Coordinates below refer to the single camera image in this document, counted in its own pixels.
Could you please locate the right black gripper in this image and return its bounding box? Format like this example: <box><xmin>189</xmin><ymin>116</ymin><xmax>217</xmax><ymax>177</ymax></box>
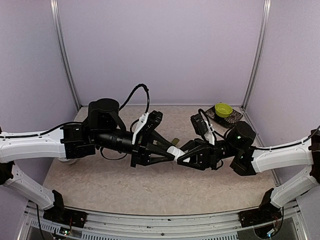
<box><xmin>173</xmin><ymin>138</ymin><xmax>240</xmax><ymax>172</ymax></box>

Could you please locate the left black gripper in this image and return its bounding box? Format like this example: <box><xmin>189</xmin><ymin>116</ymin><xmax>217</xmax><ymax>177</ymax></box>
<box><xmin>93</xmin><ymin>128</ymin><xmax>176</xmax><ymax>168</ymax></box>

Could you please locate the small white pill bottle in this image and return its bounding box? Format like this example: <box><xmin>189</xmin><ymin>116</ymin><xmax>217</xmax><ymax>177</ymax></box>
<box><xmin>167</xmin><ymin>145</ymin><xmax>185</xmax><ymax>162</ymax></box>

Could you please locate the green weekly pill organizer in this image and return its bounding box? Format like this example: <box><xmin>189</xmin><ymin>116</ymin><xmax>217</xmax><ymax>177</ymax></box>
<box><xmin>171</xmin><ymin>137</ymin><xmax>180</xmax><ymax>146</ymax></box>

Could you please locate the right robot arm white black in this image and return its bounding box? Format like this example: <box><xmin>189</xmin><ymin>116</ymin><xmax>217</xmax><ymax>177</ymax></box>
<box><xmin>167</xmin><ymin>121</ymin><xmax>320</xmax><ymax>222</ymax></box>

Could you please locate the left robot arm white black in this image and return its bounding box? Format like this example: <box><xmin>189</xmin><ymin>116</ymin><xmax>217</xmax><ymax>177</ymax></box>
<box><xmin>0</xmin><ymin>98</ymin><xmax>175</xmax><ymax>223</ymax></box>

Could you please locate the black patterned square plate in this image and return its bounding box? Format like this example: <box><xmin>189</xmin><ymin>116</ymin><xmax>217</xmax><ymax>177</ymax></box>
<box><xmin>204</xmin><ymin>106</ymin><xmax>243</xmax><ymax>129</ymax></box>

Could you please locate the lime green bowl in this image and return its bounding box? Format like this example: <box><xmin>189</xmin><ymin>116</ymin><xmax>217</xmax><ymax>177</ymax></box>
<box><xmin>214</xmin><ymin>102</ymin><xmax>233</xmax><ymax>118</ymax></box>

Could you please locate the white bowl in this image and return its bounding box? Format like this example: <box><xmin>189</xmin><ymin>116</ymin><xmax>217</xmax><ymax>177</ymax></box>
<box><xmin>59</xmin><ymin>159</ymin><xmax>78</xmax><ymax>166</ymax></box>

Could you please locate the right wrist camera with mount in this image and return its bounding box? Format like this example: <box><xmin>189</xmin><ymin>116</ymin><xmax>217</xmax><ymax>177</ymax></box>
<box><xmin>190</xmin><ymin>113</ymin><xmax>217</xmax><ymax>146</ymax></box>

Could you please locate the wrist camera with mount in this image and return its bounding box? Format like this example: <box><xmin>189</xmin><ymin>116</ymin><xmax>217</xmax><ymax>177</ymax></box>
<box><xmin>190</xmin><ymin>113</ymin><xmax>217</xmax><ymax>146</ymax></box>
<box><xmin>132</xmin><ymin>110</ymin><xmax>163</xmax><ymax>146</ymax></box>

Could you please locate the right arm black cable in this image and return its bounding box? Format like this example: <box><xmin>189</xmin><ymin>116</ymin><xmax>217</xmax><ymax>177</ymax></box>
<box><xmin>198</xmin><ymin>108</ymin><xmax>320</xmax><ymax>151</ymax></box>

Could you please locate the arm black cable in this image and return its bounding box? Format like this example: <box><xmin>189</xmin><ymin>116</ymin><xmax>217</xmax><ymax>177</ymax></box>
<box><xmin>118</xmin><ymin>83</ymin><xmax>151</xmax><ymax>116</ymax></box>
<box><xmin>198</xmin><ymin>108</ymin><xmax>320</xmax><ymax>151</ymax></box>

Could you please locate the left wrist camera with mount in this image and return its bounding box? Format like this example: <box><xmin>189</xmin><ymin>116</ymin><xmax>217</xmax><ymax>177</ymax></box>
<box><xmin>132</xmin><ymin>110</ymin><xmax>163</xmax><ymax>146</ymax></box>

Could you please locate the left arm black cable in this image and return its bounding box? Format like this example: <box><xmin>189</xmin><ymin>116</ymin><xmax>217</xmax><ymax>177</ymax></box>
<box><xmin>118</xmin><ymin>83</ymin><xmax>151</xmax><ymax>116</ymax></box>

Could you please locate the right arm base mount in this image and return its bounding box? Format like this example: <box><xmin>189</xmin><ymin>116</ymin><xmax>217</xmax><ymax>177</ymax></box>
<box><xmin>238</xmin><ymin>208</ymin><xmax>283</xmax><ymax>228</ymax></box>

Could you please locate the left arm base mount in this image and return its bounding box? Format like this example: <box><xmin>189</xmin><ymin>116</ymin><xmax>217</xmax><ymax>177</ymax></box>
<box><xmin>43</xmin><ymin>207</ymin><xmax>88</xmax><ymax>229</ymax></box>

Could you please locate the front aluminium rail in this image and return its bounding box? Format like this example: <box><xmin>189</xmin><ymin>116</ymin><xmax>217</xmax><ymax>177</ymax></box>
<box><xmin>17</xmin><ymin>197</ymin><xmax>308</xmax><ymax>240</ymax></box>

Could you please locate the right aluminium frame post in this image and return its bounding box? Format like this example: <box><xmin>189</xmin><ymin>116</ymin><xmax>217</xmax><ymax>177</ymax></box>
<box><xmin>241</xmin><ymin>0</ymin><xmax>272</xmax><ymax>112</ymax></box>

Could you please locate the aluminium frame post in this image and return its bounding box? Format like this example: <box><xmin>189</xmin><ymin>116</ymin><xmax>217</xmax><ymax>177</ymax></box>
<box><xmin>50</xmin><ymin>0</ymin><xmax>82</xmax><ymax>111</ymax></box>
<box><xmin>241</xmin><ymin>0</ymin><xmax>272</xmax><ymax>112</ymax></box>

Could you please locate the left aluminium frame post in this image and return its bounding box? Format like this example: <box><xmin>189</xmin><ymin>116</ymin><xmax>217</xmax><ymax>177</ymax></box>
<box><xmin>50</xmin><ymin>0</ymin><xmax>82</xmax><ymax>111</ymax></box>

